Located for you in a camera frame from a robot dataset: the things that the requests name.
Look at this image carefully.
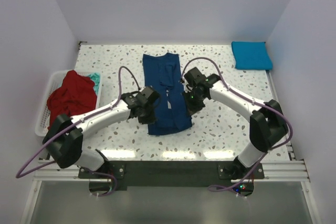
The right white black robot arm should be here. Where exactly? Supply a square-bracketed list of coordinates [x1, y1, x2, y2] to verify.
[182, 67, 289, 179]

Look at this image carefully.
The red t shirt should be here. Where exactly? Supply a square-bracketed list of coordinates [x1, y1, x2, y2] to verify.
[47, 70, 97, 125]

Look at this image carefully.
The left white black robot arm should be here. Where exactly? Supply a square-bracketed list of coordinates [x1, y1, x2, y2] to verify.
[43, 86, 161, 178]

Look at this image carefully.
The white plastic laundry basket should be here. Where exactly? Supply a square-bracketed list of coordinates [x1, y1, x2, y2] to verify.
[35, 70, 102, 137]

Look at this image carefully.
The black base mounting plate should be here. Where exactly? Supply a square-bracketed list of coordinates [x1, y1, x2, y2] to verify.
[78, 161, 265, 195]

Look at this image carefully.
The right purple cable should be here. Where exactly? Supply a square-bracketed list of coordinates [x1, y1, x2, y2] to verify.
[180, 57, 293, 192]

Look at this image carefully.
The folded light blue t shirt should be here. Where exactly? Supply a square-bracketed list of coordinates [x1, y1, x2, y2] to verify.
[231, 41, 273, 70]

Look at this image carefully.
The mint green t shirt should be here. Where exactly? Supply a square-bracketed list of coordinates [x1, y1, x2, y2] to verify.
[87, 72, 101, 96]

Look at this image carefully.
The dark blue t shirt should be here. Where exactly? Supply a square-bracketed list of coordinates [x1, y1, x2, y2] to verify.
[142, 53, 192, 136]

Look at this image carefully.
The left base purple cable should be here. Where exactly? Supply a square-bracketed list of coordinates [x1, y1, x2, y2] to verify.
[90, 170, 118, 196]

